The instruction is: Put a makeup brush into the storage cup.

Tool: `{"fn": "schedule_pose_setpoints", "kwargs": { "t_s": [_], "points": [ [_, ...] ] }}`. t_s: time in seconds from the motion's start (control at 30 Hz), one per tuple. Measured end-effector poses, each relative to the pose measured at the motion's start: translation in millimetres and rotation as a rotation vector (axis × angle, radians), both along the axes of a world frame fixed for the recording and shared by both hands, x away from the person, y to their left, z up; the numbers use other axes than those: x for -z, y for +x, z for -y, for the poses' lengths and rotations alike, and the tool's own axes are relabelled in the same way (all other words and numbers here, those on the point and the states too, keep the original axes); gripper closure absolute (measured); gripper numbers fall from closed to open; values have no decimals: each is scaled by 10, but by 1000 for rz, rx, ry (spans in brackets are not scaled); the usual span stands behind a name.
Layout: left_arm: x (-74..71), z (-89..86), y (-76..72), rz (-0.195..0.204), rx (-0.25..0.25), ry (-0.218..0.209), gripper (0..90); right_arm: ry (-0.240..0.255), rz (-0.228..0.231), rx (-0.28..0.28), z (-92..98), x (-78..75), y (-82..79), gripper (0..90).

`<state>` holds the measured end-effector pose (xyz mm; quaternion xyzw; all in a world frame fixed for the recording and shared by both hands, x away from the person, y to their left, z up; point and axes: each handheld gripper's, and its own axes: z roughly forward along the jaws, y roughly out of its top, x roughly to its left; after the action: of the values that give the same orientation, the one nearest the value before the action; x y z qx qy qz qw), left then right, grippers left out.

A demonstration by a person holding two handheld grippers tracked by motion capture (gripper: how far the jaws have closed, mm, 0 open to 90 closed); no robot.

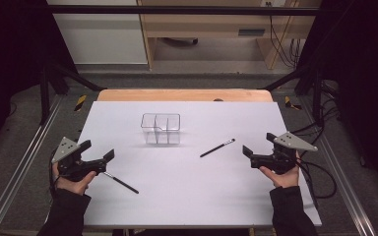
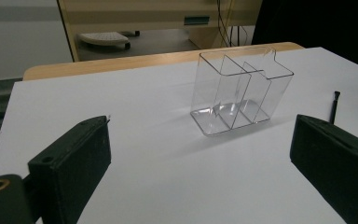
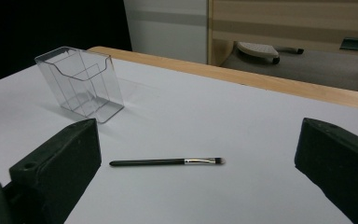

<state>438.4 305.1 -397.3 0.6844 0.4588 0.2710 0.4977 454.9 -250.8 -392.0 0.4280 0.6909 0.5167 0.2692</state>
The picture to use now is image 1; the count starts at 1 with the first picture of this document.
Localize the person's right hand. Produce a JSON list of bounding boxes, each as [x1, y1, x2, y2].
[[259, 150, 301, 189]]

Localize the white cabinet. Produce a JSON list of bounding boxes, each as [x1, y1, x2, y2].
[[46, 0, 149, 65]]

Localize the black makeup brush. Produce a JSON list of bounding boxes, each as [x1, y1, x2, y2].
[[103, 171, 140, 195], [199, 138, 236, 158]]

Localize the person's left hand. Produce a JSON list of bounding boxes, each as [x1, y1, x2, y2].
[[52, 162, 97, 197]]

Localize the black metal stand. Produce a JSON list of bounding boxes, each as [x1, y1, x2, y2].
[[38, 61, 108, 126], [263, 61, 325, 126]]

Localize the clear plastic organizer container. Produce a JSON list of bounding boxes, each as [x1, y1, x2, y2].
[[140, 112, 182, 146]]

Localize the black horizontal frame bar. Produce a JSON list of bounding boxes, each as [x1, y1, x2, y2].
[[45, 4, 323, 17]]

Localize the black cables behind desk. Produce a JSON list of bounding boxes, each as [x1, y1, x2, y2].
[[268, 2, 302, 69]]

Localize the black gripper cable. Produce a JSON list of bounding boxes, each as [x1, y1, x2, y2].
[[289, 80, 342, 200]]

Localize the aluminium rail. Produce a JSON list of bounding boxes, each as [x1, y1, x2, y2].
[[0, 93, 64, 236], [298, 97, 378, 236]]

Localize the wooden table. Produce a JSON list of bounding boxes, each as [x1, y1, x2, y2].
[[96, 88, 274, 103]]

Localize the black curtain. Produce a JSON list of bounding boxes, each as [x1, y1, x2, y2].
[[297, 0, 378, 193], [0, 0, 77, 159]]

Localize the white table cover sheet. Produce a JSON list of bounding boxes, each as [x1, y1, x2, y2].
[[78, 100, 323, 228]]

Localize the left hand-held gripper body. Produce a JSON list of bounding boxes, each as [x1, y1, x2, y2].
[[51, 136, 108, 183]]

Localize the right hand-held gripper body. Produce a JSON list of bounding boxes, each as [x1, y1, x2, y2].
[[249, 131, 319, 175]]

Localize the light wooden desk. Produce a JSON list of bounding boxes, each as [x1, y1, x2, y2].
[[137, 0, 323, 71]]

